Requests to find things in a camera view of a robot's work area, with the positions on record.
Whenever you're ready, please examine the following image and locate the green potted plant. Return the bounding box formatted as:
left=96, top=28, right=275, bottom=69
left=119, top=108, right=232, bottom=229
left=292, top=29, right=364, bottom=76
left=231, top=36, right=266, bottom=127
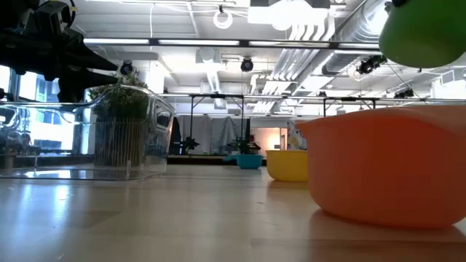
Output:
left=88, top=71, right=150, bottom=168

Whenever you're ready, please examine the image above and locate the overhead light bar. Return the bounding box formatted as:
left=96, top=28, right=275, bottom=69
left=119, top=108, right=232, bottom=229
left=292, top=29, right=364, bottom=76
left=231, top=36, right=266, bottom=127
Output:
left=83, top=38, right=380, bottom=50

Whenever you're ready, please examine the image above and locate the green measuring cup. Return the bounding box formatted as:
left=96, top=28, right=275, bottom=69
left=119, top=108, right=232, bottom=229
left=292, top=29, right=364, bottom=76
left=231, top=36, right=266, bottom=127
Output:
left=378, top=0, right=466, bottom=69

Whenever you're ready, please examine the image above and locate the black ceiling spotlight cluster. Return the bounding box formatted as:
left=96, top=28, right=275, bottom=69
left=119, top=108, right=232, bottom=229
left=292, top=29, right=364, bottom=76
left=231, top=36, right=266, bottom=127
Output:
left=356, top=54, right=387, bottom=76

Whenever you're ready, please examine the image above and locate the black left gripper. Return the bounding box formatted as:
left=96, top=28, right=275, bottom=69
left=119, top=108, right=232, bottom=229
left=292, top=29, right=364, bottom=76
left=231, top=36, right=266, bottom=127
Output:
left=0, top=0, right=119, bottom=103

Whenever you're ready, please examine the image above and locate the orange measuring cup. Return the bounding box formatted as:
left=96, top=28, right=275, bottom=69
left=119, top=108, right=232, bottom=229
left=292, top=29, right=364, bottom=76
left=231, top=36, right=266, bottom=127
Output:
left=295, top=105, right=466, bottom=229

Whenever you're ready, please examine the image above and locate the clear plastic basket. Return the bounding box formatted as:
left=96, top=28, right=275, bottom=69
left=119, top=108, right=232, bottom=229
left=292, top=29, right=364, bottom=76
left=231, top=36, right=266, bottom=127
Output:
left=0, top=84, right=175, bottom=181

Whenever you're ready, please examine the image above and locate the white ceiling ring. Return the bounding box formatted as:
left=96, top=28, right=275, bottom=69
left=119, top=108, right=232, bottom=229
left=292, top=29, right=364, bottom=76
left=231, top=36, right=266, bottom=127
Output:
left=213, top=9, right=234, bottom=30

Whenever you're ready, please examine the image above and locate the yellow measuring cup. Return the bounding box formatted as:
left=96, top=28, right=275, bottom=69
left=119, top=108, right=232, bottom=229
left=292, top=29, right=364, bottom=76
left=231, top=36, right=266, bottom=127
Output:
left=265, top=149, right=310, bottom=182

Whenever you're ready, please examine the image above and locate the teal measuring cup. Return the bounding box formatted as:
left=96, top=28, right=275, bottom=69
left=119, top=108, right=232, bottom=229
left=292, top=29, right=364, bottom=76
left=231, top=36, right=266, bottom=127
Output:
left=223, top=154, right=264, bottom=170

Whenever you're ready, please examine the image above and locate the silver ventilation duct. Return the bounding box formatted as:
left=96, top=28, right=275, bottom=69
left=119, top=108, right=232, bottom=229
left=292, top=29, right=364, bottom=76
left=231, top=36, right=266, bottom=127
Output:
left=322, top=0, right=387, bottom=76

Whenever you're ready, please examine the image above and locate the white patterned object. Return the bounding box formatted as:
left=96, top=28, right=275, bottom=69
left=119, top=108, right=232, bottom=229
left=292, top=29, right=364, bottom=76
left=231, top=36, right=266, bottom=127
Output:
left=286, top=119, right=308, bottom=151

